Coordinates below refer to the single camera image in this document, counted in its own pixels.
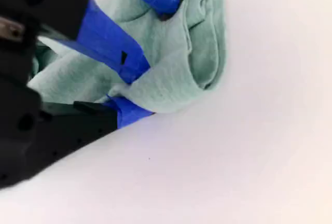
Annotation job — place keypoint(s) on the green t-shirt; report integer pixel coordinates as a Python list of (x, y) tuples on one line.
[(168, 78)]

